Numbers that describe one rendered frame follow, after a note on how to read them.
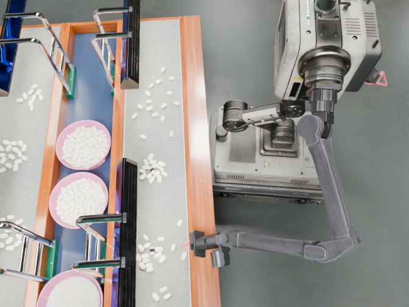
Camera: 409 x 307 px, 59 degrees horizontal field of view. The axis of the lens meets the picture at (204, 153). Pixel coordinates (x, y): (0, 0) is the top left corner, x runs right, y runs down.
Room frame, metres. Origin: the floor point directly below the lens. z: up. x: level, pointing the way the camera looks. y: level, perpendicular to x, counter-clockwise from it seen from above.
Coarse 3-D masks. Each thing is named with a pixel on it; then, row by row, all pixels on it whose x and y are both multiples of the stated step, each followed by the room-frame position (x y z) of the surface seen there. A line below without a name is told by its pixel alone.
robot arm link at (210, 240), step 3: (210, 234) 0.30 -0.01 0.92; (213, 234) 0.29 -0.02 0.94; (216, 234) 0.29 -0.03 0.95; (219, 234) 0.29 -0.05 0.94; (207, 237) 0.28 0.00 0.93; (210, 237) 0.28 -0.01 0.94; (213, 237) 0.28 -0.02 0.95; (207, 240) 0.27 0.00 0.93; (210, 240) 0.27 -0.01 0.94; (213, 240) 0.27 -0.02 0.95; (207, 243) 0.26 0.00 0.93; (210, 243) 0.26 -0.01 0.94; (213, 243) 0.26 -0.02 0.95; (210, 246) 0.25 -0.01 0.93; (213, 246) 0.25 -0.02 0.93; (216, 246) 0.25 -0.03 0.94; (219, 249) 0.23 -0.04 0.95
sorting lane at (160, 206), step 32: (160, 32) 1.49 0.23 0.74; (160, 64) 1.27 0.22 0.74; (128, 96) 1.07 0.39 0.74; (160, 96) 1.06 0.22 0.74; (128, 128) 0.88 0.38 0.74; (160, 128) 0.87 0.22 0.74; (160, 160) 0.70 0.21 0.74; (160, 192) 0.53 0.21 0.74; (160, 224) 0.39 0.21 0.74; (160, 288) 0.12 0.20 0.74
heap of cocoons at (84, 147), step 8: (88, 128) 0.89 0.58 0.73; (72, 136) 0.85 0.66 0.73; (80, 136) 0.84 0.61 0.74; (88, 136) 0.84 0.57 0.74; (96, 136) 0.84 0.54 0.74; (104, 136) 0.84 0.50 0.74; (64, 144) 0.80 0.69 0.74; (72, 144) 0.80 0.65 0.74; (80, 144) 0.80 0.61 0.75; (88, 144) 0.80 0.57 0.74; (96, 144) 0.79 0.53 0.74; (104, 144) 0.79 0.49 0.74; (64, 152) 0.76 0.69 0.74; (72, 152) 0.76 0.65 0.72; (80, 152) 0.76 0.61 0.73; (88, 152) 0.75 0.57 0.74; (96, 152) 0.76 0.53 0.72; (104, 152) 0.75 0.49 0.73; (72, 160) 0.72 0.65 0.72; (80, 160) 0.71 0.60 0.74; (88, 160) 0.71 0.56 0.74; (96, 160) 0.71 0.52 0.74; (104, 160) 0.71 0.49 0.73
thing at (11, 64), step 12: (12, 0) 1.38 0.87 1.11; (24, 0) 1.43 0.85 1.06; (12, 12) 1.32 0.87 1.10; (12, 24) 1.25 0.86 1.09; (0, 36) 1.18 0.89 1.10; (12, 36) 1.19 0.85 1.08; (0, 48) 1.09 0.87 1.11; (12, 48) 1.13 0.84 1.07; (0, 60) 1.03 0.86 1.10; (12, 60) 1.07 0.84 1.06; (0, 72) 0.98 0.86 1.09; (12, 72) 1.01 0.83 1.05; (0, 84) 0.92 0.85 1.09; (0, 96) 0.89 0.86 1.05
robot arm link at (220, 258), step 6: (222, 234) 0.28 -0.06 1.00; (216, 240) 0.26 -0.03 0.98; (222, 240) 0.26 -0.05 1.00; (222, 246) 0.24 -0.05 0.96; (216, 252) 0.22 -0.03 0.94; (222, 252) 0.22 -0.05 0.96; (228, 252) 0.22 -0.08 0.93; (216, 258) 0.20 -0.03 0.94; (222, 258) 0.20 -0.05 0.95; (228, 258) 0.20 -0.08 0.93; (216, 264) 0.18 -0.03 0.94; (222, 264) 0.18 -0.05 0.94; (228, 264) 0.18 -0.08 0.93
